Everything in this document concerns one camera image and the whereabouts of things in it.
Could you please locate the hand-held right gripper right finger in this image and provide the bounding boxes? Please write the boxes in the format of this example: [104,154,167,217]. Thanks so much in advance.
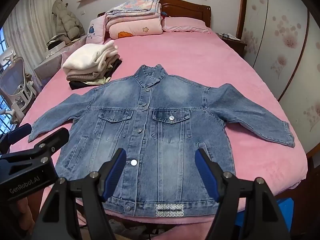
[194,148,292,240]

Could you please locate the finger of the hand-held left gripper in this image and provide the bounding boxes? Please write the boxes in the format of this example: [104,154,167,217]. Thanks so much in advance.
[0,127,70,180]
[0,124,32,153]

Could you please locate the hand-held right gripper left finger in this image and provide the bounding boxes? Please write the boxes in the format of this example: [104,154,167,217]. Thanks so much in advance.
[30,148,128,240]

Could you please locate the blue denim jacket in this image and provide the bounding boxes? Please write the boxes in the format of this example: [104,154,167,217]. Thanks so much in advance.
[28,64,296,217]

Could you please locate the white office chair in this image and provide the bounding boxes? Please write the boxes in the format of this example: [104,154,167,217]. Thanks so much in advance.
[0,46,38,125]

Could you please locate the black folded garment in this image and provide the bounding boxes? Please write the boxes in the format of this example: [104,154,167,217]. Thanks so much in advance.
[69,59,123,90]

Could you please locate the beige knit garment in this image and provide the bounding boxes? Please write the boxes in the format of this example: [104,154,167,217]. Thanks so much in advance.
[66,70,101,82]

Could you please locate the pale green folded garment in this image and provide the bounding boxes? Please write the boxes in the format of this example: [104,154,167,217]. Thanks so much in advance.
[86,77,112,86]

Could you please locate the blue plastic object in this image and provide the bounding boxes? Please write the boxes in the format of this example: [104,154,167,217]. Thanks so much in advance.
[235,197,295,240]

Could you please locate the white folded sweater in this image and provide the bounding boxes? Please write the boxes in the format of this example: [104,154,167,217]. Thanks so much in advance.
[62,40,119,73]

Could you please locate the white paper bag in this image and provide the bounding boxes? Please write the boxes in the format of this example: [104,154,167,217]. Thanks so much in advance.
[46,35,68,53]

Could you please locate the white patterned curtain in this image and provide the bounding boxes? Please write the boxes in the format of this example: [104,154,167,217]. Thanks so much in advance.
[4,2,59,65]

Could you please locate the pink printed cushion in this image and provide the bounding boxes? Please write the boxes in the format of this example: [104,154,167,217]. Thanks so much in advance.
[86,15,108,46]

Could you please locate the beige puffer jacket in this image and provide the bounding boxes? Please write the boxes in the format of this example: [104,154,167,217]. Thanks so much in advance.
[52,0,85,40]

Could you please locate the pink bed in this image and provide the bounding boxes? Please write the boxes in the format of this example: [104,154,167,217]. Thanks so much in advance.
[10,26,308,223]

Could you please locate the dark wooden nightstand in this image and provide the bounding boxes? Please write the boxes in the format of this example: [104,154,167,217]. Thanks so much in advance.
[215,32,248,58]

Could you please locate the pink folded blanket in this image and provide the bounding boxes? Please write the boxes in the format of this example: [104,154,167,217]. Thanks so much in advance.
[106,14,164,40]

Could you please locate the pink pillow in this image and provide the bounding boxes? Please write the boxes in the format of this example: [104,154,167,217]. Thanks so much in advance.
[161,17,212,34]

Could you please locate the floral folded quilt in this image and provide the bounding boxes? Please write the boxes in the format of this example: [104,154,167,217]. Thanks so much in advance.
[105,0,160,18]

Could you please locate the floral wardrobe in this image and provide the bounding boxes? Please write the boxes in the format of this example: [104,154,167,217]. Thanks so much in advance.
[237,0,320,155]

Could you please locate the wooden headboard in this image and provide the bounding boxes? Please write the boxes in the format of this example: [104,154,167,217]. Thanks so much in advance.
[97,0,212,29]

